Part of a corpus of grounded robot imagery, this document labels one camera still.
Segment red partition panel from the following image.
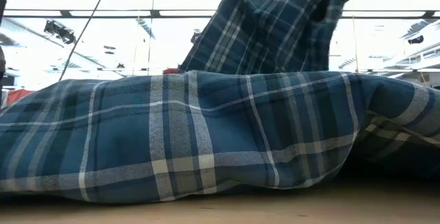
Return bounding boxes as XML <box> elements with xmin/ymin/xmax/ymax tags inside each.
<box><xmin>5</xmin><ymin>89</ymin><xmax>36</xmax><ymax>107</ymax></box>

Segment black ceiling light fixture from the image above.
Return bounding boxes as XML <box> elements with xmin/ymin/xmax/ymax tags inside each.
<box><xmin>43</xmin><ymin>20</ymin><xmax>77</xmax><ymax>45</ymax></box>

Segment yellow hanging cord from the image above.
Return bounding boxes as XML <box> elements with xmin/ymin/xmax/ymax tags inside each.
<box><xmin>352</xmin><ymin>14</ymin><xmax>360</xmax><ymax>74</ymax></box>

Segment blue plaid pants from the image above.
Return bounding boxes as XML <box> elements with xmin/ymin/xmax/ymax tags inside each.
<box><xmin>0</xmin><ymin>0</ymin><xmax>440</xmax><ymax>205</ymax></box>

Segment small black ceiling fixture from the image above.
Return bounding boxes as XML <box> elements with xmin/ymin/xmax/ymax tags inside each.
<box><xmin>407</xmin><ymin>34</ymin><xmax>425</xmax><ymax>45</ymax></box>

